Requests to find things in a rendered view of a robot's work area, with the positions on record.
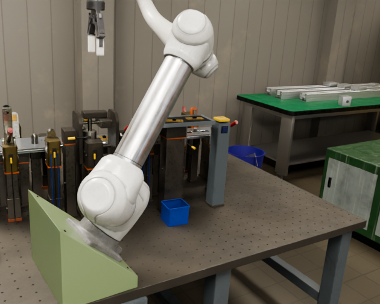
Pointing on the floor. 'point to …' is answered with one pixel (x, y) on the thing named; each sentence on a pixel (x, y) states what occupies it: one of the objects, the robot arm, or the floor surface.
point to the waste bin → (248, 154)
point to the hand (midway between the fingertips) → (95, 50)
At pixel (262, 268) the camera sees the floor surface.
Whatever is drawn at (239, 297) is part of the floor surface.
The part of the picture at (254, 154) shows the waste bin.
